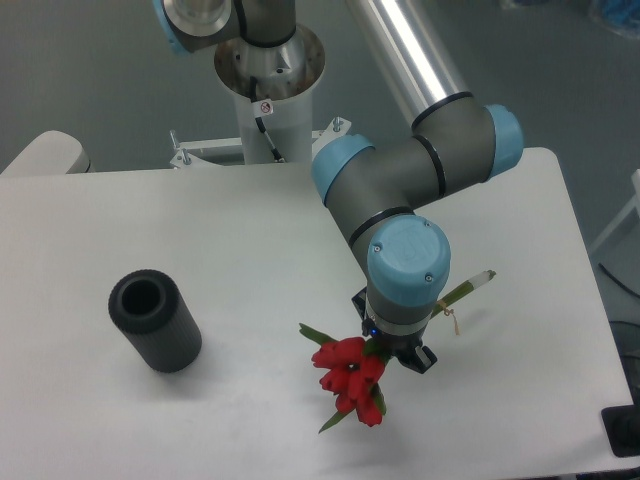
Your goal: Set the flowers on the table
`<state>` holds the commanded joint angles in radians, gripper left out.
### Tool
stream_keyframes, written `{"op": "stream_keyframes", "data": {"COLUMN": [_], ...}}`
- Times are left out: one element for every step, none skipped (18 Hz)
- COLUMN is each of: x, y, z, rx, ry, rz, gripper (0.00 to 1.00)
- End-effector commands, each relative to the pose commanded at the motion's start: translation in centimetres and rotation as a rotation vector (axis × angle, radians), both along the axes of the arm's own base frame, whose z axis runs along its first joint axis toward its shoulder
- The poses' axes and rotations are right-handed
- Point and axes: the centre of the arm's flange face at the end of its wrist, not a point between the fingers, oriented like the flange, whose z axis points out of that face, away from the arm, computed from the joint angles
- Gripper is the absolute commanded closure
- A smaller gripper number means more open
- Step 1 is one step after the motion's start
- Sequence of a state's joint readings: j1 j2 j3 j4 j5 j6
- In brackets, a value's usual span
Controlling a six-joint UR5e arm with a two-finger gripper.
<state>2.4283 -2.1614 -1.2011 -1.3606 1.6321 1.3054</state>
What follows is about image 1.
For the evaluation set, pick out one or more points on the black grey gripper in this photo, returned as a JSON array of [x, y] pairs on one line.
[[397, 327]]

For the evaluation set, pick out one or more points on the red tulip flower bouquet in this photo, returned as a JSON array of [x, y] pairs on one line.
[[354, 367]]

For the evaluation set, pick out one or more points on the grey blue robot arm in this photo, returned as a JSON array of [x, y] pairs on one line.
[[373, 195]]

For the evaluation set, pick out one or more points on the black ribbed cylindrical vase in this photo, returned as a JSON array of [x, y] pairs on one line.
[[147, 307]]

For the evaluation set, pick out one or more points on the black device at table edge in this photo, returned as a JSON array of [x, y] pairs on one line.
[[622, 429]]

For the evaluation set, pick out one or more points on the white chair armrest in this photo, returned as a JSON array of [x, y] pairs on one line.
[[51, 153]]

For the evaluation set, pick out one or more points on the blue plastic bag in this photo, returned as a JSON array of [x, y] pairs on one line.
[[619, 16]]

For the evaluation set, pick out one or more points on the white furniture frame right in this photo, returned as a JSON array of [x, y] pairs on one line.
[[621, 224]]

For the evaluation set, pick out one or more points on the white metal base bracket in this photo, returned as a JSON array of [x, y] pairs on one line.
[[231, 151]]

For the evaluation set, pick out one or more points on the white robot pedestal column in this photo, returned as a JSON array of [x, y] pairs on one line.
[[272, 91]]

